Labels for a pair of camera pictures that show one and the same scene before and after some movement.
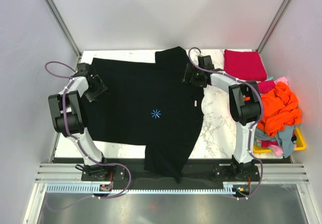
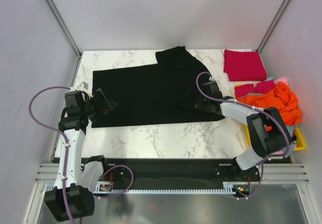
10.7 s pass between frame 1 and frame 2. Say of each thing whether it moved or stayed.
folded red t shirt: stayed
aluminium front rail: stayed
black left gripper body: moved
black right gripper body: moved
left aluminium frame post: stayed
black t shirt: moved
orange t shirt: stayed
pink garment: stayed
